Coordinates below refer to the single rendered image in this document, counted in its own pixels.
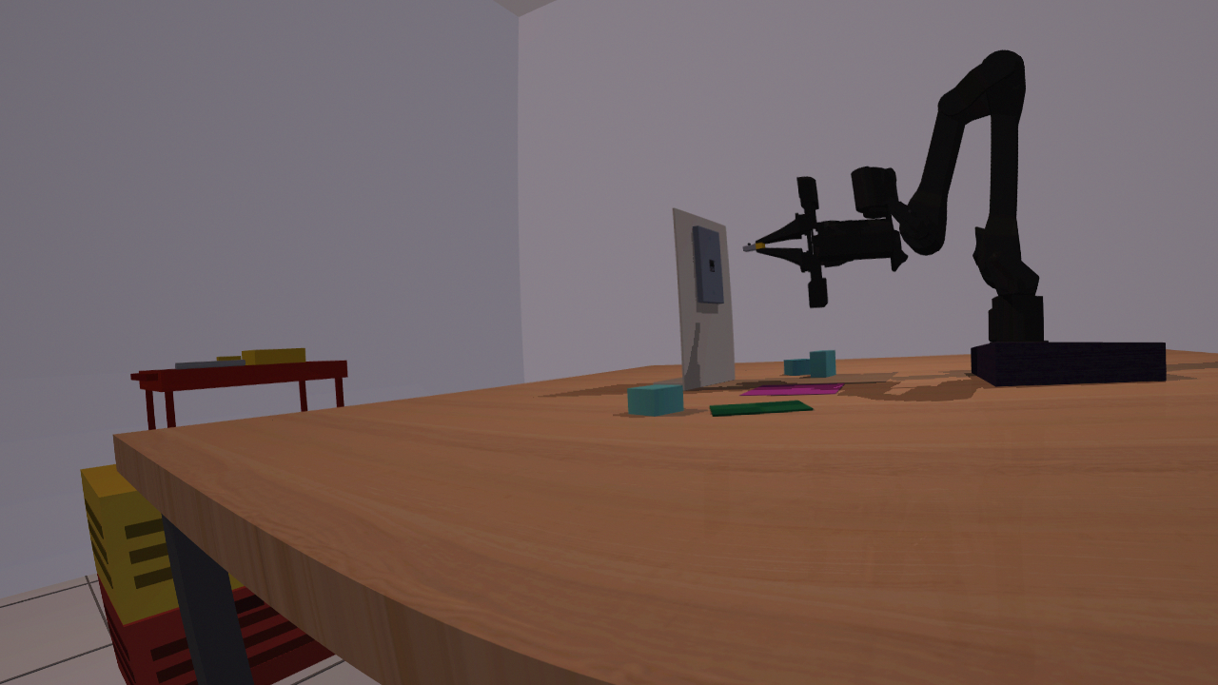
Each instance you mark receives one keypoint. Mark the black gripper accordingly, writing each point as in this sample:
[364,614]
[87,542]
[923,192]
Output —
[837,241]

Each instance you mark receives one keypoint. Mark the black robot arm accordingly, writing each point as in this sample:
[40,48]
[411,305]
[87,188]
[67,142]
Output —
[997,88]

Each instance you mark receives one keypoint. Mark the dark green square marker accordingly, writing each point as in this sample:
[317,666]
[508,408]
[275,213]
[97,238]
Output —
[757,408]

